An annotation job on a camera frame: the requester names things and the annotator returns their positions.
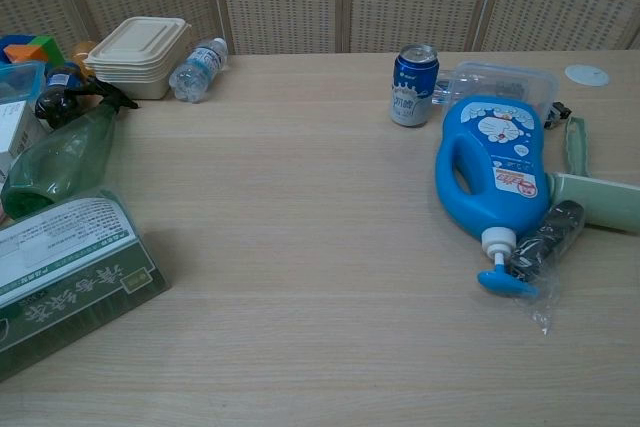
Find green spray bottle black trigger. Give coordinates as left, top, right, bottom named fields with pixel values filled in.
left=0, top=79, right=140, bottom=221

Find small black binder clip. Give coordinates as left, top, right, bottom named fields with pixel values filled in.
left=543, top=102, right=572, bottom=133

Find black item in plastic bag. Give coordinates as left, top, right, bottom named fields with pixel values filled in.
left=506, top=199, right=586, bottom=337

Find clear plastic water bottle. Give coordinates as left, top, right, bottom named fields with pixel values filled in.
left=168, top=37, right=230, bottom=104

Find clear blue plastic bin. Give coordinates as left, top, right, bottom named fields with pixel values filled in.
left=0, top=60, right=48, bottom=107

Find clear plastic lidded container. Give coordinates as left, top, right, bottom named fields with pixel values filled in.
left=432, top=61, right=559, bottom=113

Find colourful toy blocks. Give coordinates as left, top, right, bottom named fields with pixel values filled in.
left=0, top=34, right=67, bottom=66

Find green printed tea box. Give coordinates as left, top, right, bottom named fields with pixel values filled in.
left=0, top=187, right=171, bottom=382

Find pale green handled tool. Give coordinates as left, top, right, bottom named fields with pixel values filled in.
left=545, top=116, right=640, bottom=235

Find beige stacked takeaway boxes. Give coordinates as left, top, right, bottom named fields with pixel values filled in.
left=83, top=16, right=193, bottom=101

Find blue and white drink can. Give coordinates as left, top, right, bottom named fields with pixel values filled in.
left=390, top=44, right=441, bottom=129

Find white round lid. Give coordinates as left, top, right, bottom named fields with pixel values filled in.
left=565, top=64, right=611, bottom=85

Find white cardboard box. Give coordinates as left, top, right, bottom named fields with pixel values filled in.
left=0, top=98, right=47, bottom=183

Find blue cartoon pump bottle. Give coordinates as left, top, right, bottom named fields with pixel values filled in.
left=434, top=95, right=551, bottom=298

